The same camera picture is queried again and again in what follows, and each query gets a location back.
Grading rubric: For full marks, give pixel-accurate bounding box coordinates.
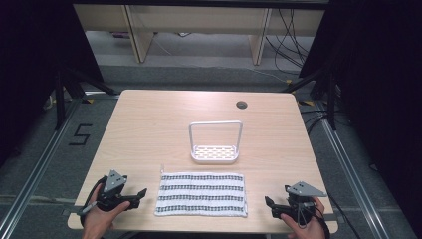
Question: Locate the black metal stand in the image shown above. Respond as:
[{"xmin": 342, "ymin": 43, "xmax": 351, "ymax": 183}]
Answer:
[
  {"xmin": 281, "ymin": 67, "xmax": 340, "ymax": 131},
  {"xmin": 53, "ymin": 65, "xmax": 119, "ymax": 131}
]

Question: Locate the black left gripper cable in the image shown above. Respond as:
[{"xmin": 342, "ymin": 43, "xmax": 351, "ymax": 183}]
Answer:
[{"xmin": 79, "ymin": 175, "xmax": 108, "ymax": 228}]

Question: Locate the white rack with handle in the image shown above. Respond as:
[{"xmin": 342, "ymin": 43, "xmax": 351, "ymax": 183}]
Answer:
[{"xmin": 188, "ymin": 119, "xmax": 244, "ymax": 165}]

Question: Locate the person's right hand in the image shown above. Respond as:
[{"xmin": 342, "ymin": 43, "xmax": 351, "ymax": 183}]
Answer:
[{"xmin": 280, "ymin": 196, "xmax": 326, "ymax": 239}]

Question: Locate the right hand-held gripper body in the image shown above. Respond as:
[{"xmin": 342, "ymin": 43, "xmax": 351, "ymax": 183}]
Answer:
[{"xmin": 277, "ymin": 180, "xmax": 328, "ymax": 229}]

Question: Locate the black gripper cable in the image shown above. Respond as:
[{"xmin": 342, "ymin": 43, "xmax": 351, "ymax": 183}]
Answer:
[
  {"xmin": 79, "ymin": 175, "xmax": 108, "ymax": 228},
  {"xmin": 312, "ymin": 193, "xmax": 363, "ymax": 239}
]

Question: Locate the beige wooden desk frame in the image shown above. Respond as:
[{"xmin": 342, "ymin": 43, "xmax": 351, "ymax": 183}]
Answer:
[{"xmin": 73, "ymin": 3, "xmax": 326, "ymax": 67}]

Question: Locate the white striped cloth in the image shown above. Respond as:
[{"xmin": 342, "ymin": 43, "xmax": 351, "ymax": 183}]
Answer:
[{"xmin": 153, "ymin": 171, "xmax": 249, "ymax": 218}]

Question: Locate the dark curtain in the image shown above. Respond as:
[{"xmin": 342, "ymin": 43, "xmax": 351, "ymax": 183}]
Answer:
[
  {"xmin": 298, "ymin": 0, "xmax": 422, "ymax": 238},
  {"xmin": 0, "ymin": 0, "xmax": 105, "ymax": 168}
]

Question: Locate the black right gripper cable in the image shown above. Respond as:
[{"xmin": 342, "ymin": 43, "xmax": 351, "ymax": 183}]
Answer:
[{"xmin": 312, "ymin": 193, "xmax": 363, "ymax": 239}]

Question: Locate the person's left hand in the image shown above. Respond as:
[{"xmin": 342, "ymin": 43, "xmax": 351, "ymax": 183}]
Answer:
[{"xmin": 82, "ymin": 183, "xmax": 131, "ymax": 239}]

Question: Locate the bundle of black cables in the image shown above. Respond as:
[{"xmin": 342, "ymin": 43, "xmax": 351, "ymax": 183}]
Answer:
[{"xmin": 264, "ymin": 7, "xmax": 317, "ymax": 75}]

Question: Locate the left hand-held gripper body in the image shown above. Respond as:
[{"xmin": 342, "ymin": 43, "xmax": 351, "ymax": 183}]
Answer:
[{"xmin": 96, "ymin": 169, "xmax": 140, "ymax": 213}]

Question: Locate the aluminium floor rail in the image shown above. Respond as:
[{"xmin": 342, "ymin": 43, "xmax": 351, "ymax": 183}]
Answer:
[
  {"xmin": 0, "ymin": 98, "xmax": 84, "ymax": 239},
  {"xmin": 315, "ymin": 101, "xmax": 393, "ymax": 239}
]

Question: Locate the thin white floor cable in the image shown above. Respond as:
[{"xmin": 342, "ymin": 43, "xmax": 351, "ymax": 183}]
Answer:
[{"xmin": 244, "ymin": 66, "xmax": 291, "ymax": 85}]

